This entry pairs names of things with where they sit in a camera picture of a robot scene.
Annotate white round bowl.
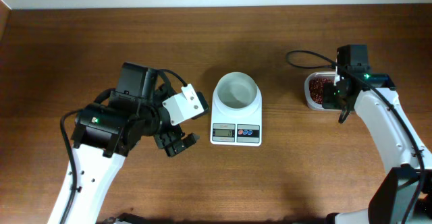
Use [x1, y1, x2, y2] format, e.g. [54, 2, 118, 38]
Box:
[216, 72, 258, 109]

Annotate clear plastic container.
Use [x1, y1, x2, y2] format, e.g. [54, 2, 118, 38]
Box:
[304, 72, 335, 111]

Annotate white digital kitchen scale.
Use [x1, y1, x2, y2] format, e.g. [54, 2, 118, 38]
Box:
[210, 87, 263, 146]

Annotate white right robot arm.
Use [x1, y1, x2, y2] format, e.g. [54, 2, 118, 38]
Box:
[322, 45, 431, 223]

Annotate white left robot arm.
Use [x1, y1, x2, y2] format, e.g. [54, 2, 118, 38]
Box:
[49, 84, 209, 223]

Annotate red adzuki beans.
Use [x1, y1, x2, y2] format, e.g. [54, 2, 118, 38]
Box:
[308, 78, 333, 104]

